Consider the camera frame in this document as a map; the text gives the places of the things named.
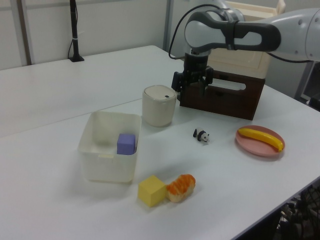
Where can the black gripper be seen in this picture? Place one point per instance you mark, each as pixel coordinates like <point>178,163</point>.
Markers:
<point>195,72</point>

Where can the purple cube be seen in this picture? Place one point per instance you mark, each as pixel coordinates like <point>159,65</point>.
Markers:
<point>126,144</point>

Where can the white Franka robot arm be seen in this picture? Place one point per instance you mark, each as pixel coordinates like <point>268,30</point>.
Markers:
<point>250,35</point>

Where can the yellow cube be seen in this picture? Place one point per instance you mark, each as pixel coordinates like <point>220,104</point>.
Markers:
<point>151,191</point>

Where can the white plastic box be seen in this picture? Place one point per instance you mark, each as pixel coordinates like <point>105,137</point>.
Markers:
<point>107,165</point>

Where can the cream lidded trash bin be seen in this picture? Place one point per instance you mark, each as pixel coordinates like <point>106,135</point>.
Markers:
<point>158,107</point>

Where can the cream and brown storage cabinet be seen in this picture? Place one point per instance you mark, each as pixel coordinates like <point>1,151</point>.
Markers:
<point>230,102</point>

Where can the panda figurine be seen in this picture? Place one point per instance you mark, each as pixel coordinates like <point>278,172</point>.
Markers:
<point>201,136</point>

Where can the yellow banana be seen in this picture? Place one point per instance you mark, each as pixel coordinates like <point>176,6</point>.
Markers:
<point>262,137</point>

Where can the pink plate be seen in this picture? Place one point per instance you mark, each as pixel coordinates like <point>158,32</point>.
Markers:
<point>255,148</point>

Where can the orange salmon sushi toy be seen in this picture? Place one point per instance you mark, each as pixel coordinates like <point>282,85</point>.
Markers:
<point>181,188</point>

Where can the black camera stand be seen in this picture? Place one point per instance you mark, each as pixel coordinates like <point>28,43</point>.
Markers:
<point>74,37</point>

